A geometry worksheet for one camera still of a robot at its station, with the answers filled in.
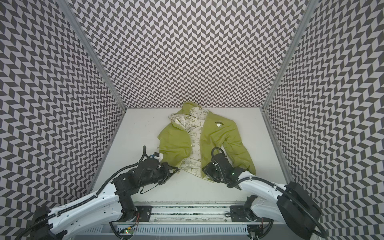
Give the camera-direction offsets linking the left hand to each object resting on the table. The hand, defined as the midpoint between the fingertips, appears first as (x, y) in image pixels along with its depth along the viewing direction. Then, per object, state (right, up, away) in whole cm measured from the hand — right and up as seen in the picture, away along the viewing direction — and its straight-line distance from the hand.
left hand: (180, 169), depth 72 cm
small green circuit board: (-22, -26, -6) cm, 34 cm away
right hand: (+11, -4, +10) cm, 16 cm away
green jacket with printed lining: (+6, +15, +30) cm, 34 cm away
